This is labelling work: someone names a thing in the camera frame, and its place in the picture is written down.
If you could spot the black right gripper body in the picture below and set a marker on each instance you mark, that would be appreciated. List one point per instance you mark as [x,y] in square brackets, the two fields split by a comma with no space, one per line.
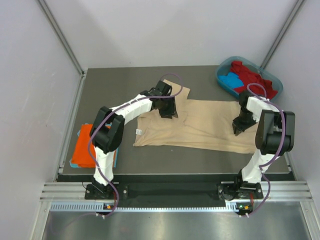
[245,119]

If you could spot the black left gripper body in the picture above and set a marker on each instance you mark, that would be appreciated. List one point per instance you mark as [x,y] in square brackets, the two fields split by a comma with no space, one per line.
[166,107]

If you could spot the beige t shirt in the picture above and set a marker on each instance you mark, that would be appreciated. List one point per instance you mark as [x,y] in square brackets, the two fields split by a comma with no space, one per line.
[201,124]

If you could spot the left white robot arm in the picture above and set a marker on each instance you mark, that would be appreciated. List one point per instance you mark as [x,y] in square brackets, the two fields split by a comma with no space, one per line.
[107,130]

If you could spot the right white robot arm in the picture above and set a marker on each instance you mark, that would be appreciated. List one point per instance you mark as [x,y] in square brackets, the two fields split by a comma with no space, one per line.
[274,136]

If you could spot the blue t shirt in basket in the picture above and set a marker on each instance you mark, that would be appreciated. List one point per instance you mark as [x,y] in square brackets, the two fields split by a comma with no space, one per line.
[232,80]

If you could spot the red t shirt in basket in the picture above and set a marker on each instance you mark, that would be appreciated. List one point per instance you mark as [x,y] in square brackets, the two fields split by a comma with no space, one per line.
[249,77]

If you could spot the teal plastic basket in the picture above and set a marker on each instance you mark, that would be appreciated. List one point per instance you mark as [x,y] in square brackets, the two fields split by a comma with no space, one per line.
[224,69]

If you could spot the orange folded t shirt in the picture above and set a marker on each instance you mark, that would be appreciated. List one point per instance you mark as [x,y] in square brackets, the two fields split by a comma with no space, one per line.
[83,147]

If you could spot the light blue folded t shirt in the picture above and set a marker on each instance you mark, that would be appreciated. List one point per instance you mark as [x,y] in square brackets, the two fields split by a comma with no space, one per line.
[75,165]

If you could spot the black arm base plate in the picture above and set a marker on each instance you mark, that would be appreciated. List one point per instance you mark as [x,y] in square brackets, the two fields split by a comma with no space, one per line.
[217,186]

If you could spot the aluminium frame rail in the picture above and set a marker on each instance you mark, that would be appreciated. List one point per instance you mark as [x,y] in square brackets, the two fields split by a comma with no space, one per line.
[276,191]

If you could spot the right aluminium corner post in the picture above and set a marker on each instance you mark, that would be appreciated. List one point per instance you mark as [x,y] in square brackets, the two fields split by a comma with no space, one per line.
[289,20]

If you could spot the aluminium corner post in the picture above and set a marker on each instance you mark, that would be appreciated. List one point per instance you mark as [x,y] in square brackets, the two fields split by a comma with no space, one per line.
[289,20]
[60,35]

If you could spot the left aluminium corner post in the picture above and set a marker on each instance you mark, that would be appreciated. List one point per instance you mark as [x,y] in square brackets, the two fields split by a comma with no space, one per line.
[60,35]

